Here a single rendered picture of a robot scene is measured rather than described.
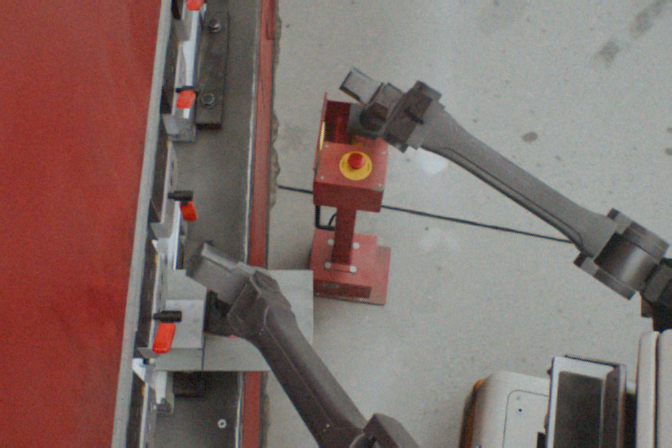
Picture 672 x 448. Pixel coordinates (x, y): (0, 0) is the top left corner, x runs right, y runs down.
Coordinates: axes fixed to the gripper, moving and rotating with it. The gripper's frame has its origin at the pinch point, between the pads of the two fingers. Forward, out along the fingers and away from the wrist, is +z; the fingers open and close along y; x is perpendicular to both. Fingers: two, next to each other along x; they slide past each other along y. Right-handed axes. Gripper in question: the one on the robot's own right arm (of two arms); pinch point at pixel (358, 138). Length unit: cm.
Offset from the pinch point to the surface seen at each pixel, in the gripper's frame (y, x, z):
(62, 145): 50, 58, -81
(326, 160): 7.5, 9.6, -3.2
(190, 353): 30, 62, -21
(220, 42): 36.2, -9.9, -8.0
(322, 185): 7.3, 15.3, -2.0
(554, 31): -86, -101, 54
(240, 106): 29.0, 4.1, -7.1
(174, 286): 35, 50, -19
